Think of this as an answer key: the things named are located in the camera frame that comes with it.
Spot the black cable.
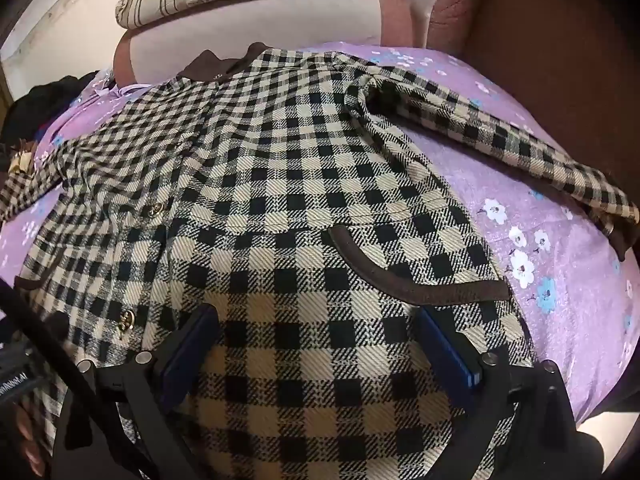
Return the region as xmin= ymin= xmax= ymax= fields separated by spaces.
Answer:
xmin=0 ymin=277 xmax=101 ymax=413

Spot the purple floral bedsheet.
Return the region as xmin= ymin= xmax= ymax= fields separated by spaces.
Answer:
xmin=0 ymin=42 xmax=640 ymax=426

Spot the pile of dark clothes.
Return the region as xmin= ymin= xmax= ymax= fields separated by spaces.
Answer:
xmin=0 ymin=75 xmax=96 ymax=171

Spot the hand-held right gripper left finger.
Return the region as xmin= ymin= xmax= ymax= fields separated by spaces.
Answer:
xmin=52 ymin=304 xmax=222 ymax=480

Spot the black and cream checked coat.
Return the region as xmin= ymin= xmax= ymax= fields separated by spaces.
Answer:
xmin=0 ymin=42 xmax=640 ymax=480

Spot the person's left hand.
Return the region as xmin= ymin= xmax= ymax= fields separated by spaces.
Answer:
xmin=12 ymin=400 xmax=48 ymax=478

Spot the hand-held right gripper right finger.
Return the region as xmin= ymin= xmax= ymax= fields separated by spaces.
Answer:
xmin=417 ymin=306 xmax=581 ymax=480

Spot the brown wooden bed frame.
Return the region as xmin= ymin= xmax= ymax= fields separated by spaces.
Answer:
xmin=465 ymin=0 xmax=640 ymax=186

